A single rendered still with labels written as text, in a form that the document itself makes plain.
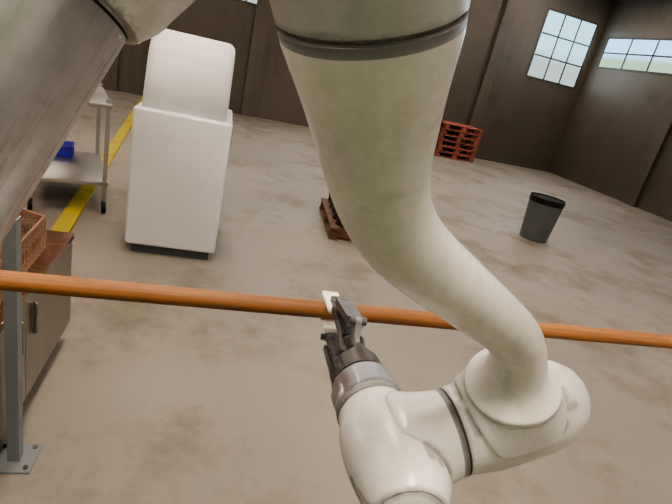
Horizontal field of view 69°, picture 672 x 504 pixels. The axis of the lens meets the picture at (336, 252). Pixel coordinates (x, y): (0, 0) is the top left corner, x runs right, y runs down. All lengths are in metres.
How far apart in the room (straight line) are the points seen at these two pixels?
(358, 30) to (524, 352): 0.35
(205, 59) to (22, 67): 3.35
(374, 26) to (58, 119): 0.18
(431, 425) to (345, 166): 0.36
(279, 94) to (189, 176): 8.58
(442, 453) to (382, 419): 0.07
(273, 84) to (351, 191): 11.74
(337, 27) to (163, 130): 3.36
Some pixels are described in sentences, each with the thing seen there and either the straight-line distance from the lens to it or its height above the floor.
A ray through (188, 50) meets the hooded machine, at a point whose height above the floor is 1.44.
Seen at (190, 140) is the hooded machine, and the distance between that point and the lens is 3.58.
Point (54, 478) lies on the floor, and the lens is 2.21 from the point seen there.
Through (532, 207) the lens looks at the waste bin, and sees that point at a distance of 6.90.
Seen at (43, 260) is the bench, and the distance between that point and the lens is 2.37.
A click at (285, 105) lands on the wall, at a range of 12.13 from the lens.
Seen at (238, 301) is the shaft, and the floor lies 1.20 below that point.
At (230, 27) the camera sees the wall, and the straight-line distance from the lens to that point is 11.88.
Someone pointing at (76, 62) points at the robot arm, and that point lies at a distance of 0.32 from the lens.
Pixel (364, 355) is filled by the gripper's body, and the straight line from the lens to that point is 0.69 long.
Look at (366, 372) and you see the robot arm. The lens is 0.65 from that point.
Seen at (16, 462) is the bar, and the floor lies 0.01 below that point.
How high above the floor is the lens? 1.59
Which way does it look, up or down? 21 degrees down
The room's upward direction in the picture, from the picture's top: 13 degrees clockwise
